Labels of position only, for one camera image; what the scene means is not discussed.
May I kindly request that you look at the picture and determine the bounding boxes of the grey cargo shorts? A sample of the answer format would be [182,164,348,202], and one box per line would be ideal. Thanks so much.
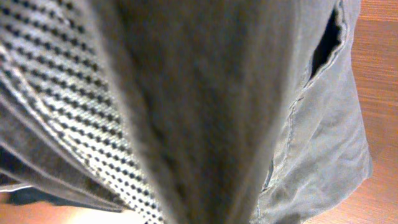
[1,0,373,223]

